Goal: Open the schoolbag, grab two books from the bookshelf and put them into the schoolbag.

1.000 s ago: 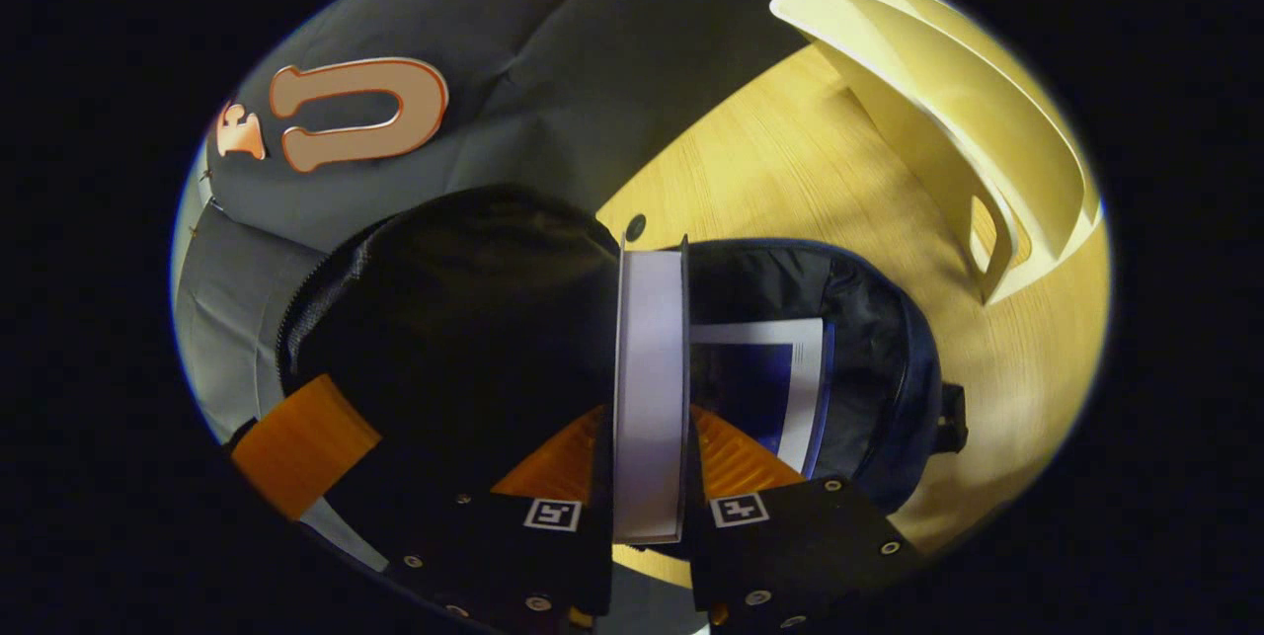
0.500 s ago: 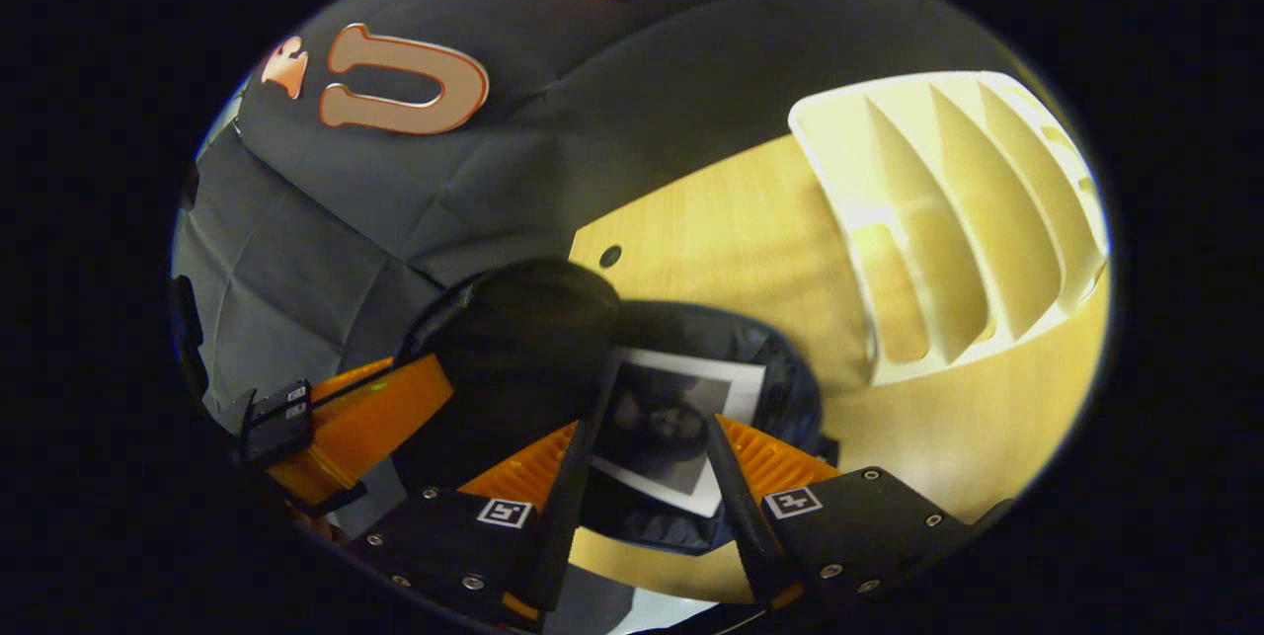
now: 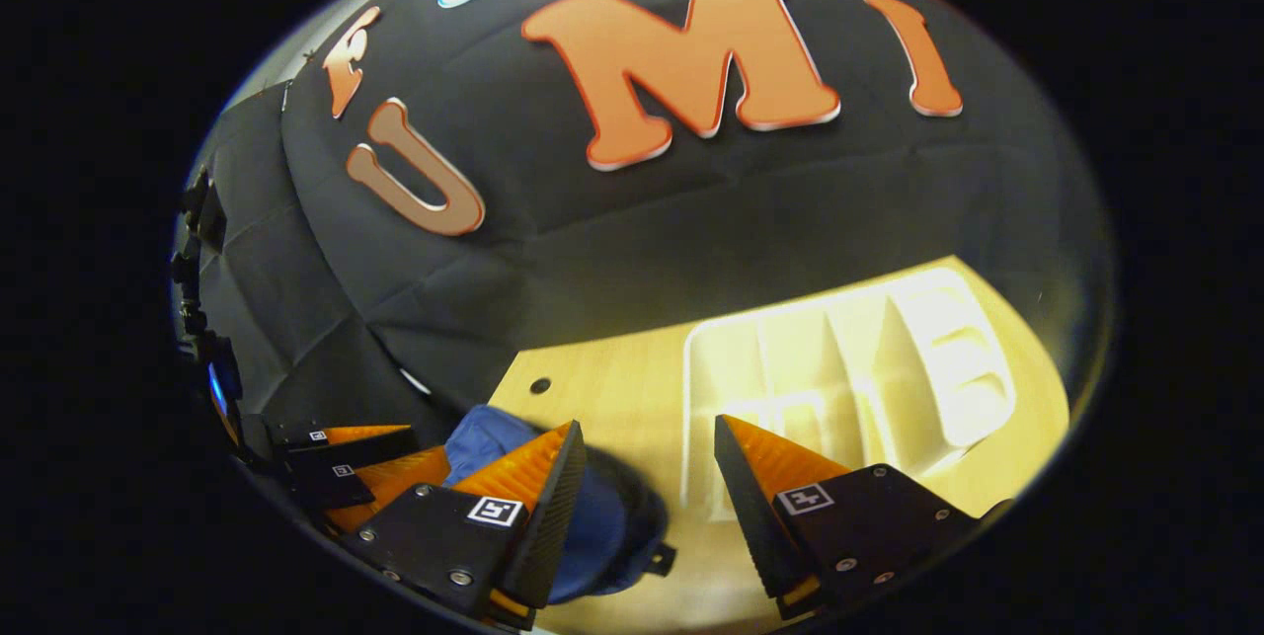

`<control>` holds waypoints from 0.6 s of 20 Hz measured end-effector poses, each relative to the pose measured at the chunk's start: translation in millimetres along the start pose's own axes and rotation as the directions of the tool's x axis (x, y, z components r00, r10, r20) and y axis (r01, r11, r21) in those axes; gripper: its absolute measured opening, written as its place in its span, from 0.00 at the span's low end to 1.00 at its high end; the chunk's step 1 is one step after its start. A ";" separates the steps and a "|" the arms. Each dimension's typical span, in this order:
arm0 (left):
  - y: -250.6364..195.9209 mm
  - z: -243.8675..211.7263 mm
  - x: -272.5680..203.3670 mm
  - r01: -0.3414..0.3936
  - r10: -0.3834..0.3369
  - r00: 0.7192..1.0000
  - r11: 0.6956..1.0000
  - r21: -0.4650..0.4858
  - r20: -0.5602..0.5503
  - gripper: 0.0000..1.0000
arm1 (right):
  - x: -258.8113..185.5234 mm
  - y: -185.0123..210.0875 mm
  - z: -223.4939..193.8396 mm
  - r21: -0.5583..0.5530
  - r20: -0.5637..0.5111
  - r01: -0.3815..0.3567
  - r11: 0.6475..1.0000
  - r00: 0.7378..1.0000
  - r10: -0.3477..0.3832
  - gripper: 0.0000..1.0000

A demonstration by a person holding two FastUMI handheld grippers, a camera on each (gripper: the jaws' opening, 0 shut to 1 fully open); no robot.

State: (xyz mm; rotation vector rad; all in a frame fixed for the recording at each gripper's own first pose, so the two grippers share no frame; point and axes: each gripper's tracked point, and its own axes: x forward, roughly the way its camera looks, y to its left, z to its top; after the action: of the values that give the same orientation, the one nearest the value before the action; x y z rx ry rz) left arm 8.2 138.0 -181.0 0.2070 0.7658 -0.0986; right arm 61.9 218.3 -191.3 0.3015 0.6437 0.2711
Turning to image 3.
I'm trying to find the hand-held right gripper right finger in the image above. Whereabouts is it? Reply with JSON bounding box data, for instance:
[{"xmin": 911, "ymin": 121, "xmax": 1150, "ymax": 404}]
[{"xmin": 713, "ymin": 413, "xmax": 1013, "ymax": 621}]

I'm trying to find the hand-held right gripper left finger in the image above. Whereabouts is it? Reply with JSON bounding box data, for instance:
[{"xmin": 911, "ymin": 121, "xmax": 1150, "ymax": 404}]
[{"xmin": 341, "ymin": 421, "xmax": 589, "ymax": 631}]

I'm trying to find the blue schoolbag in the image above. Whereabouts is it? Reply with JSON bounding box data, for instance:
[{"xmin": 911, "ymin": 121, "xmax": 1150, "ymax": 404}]
[{"xmin": 441, "ymin": 405, "xmax": 677, "ymax": 606}]

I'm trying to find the white bookshelf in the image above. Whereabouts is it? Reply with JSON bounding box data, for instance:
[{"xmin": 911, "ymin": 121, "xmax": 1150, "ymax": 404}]
[{"xmin": 681, "ymin": 267, "xmax": 1018, "ymax": 522}]

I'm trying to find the dark equipment stand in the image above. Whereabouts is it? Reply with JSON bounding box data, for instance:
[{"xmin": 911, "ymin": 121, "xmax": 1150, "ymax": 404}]
[{"xmin": 170, "ymin": 161, "xmax": 246, "ymax": 448}]

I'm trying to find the black backdrop cloth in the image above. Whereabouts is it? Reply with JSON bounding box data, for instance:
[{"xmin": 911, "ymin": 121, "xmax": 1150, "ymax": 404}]
[{"xmin": 178, "ymin": 0, "xmax": 1117, "ymax": 478}]

